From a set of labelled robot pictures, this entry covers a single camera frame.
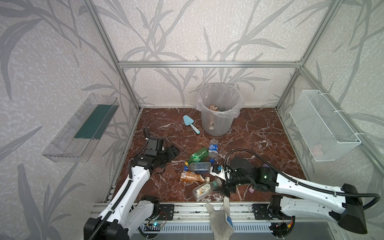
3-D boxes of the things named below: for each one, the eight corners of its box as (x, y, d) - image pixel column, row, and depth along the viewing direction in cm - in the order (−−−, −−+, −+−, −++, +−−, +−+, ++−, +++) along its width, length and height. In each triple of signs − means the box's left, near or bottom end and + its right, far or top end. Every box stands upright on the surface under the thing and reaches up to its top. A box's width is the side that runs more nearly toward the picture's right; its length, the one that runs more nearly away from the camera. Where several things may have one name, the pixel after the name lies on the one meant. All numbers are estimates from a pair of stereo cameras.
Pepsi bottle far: (207, 162, 93) (207, 159, 90) (209, 140, 103) (210, 137, 100) (217, 163, 92) (217, 160, 89) (218, 141, 102) (219, 138, 99)
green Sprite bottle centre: (188, 169, 90) (187, 166, 86) (183, 161, 93) (182, 157, 89) (210, 157, 95) (210, 152, 91) (205, 149, 99) (205, 145, 94)
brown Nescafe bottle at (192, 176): (181, 181, 85) (180, 178, 81) (183, 174, 88) (182, 170, 84) (204, 184, 84) (204, 181, 80) (204, 176, 87) (205, 173, 83)
